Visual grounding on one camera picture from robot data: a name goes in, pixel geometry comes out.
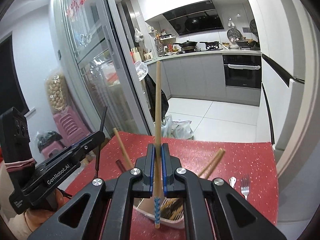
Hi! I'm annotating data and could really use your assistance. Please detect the plain steel fork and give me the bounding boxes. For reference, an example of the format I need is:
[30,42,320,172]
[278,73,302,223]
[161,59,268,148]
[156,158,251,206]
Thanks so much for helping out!
[240,175,251,201]

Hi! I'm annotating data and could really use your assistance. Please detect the blue patterned wooden chopstick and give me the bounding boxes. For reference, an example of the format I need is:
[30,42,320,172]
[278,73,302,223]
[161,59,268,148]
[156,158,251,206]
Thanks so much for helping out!
[153,61,162,229]

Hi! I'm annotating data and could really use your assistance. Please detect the beige cutlery holder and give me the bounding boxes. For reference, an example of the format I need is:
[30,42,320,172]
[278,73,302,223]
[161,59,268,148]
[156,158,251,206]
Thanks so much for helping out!
[132,197,186,230]

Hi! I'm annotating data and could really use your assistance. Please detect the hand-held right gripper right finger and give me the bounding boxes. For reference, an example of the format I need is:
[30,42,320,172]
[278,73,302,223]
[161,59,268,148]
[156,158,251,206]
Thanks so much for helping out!
[161,143,287,240]

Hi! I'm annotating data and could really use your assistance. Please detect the dark hanging bag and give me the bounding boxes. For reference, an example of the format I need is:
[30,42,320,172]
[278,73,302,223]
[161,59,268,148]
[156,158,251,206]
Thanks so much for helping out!
[143,74,169,121]

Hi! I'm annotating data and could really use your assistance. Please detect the black range hood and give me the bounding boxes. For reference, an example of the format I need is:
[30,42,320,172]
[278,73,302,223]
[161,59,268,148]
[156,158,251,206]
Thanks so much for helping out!
[162,0,224,36]

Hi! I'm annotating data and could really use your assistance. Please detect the glass sliding door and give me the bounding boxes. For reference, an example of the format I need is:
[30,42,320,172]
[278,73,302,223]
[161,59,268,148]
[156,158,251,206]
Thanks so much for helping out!
[51,0,153,139]

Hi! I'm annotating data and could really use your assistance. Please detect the small white hanging bag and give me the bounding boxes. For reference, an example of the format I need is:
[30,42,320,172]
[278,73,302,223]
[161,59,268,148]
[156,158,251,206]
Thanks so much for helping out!
[134,27,144,43]

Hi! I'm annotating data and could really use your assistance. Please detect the black built-in oven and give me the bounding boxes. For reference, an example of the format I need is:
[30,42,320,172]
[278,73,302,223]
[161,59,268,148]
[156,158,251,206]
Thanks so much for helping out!
[222,54,262,90]

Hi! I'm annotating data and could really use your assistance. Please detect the single pink plastic stool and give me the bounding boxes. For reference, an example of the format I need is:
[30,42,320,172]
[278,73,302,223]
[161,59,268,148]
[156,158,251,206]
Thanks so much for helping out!
[41,140,66,160]

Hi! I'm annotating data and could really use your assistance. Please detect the black wok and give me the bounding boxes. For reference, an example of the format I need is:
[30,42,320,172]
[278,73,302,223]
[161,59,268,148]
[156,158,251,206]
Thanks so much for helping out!
[178,40,198,50]

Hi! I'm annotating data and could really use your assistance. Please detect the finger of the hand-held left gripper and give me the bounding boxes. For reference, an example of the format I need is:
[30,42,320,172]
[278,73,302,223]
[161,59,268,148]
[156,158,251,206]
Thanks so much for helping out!
[71,131,106,162]

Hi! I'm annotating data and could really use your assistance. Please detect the wok with food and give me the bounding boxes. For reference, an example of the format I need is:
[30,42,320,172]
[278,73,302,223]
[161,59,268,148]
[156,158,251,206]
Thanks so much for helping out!
[236,38,258,48]

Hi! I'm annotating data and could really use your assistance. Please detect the black plastic bag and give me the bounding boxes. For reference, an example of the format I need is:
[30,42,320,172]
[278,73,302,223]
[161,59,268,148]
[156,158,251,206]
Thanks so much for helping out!
[36,130,63,153]

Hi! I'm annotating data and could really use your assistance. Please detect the grey kitchen cabinet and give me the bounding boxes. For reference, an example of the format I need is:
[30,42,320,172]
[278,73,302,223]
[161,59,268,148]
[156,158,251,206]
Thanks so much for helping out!
[146,54,262,107]

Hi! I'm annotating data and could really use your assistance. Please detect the row of condiment bottles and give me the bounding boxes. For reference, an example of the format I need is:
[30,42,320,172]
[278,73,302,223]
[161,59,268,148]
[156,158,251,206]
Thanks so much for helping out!
[154,41,181,56]

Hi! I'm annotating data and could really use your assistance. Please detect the clear plastic bag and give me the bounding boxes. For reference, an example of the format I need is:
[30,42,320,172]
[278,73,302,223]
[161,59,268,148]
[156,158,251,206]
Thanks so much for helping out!
[135,61,149,81]

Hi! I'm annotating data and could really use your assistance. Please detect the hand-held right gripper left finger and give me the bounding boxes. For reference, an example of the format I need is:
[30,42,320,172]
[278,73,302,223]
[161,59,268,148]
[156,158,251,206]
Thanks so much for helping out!
[27,144,156,240]

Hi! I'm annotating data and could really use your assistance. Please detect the person's left hand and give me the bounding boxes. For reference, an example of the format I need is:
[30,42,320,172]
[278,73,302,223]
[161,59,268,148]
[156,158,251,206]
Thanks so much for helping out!
[0,169,73,232]

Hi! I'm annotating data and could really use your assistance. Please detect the white plastic bag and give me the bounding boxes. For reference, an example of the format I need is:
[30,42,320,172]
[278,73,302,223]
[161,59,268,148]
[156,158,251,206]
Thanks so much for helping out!
[161,115,194,141]

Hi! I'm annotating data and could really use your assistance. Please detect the clear bag of round nuts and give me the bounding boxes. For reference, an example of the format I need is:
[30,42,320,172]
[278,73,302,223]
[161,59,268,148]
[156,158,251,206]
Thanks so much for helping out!
[44,71,72,116]

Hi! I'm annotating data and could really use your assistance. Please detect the dark brown spoon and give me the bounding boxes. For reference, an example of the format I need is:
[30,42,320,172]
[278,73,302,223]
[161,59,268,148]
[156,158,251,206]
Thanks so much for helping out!
[95,106,108,178]

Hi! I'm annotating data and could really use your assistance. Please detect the white refrigerator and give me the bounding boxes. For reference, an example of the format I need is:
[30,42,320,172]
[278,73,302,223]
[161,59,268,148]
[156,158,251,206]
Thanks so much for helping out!
[260,0,307,152]

